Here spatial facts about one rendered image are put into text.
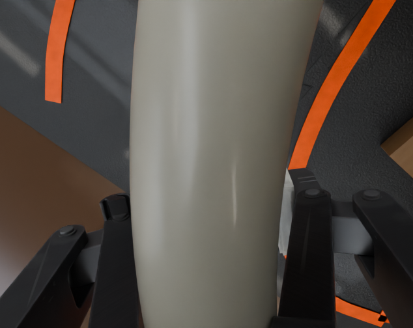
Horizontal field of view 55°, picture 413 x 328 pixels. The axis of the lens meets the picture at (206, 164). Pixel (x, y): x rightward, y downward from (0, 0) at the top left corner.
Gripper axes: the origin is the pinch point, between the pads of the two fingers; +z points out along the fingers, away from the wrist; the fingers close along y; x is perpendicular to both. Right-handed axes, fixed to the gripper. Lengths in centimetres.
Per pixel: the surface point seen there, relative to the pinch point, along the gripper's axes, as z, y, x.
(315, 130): 85, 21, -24
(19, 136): 92, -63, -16
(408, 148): 77, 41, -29
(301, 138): 86, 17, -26
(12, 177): 93, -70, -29
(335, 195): 86, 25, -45
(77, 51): 88, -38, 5
